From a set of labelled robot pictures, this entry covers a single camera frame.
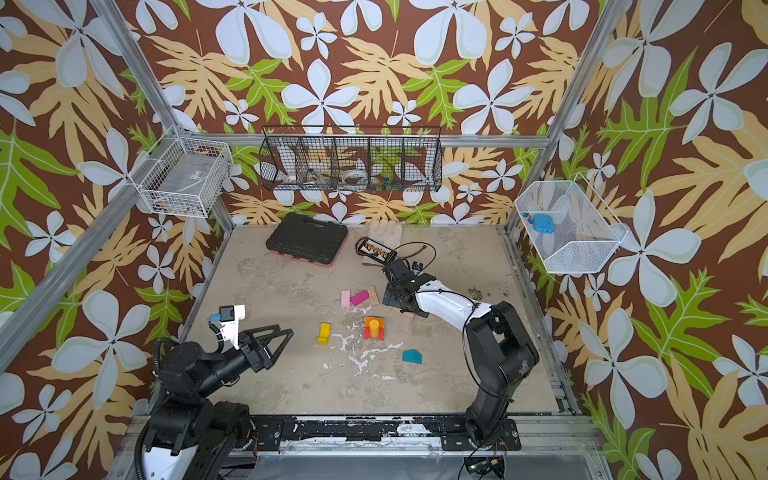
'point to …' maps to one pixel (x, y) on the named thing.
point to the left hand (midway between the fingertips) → (284, 329)
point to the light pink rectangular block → (345, 298)
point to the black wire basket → (351, 158)
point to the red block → (367, 333)
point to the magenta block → (359, 298)
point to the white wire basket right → (586, 232)
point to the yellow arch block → (324, 334)
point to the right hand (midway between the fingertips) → (399, 300)
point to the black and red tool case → (311, 241)
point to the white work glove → (388, 233)
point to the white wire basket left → (183, 176)
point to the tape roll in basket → (355, 176)
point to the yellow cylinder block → (374, 328)
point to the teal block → (412, 356)
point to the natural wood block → (373, 295)
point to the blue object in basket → (543, 223)
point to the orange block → (367, 320)
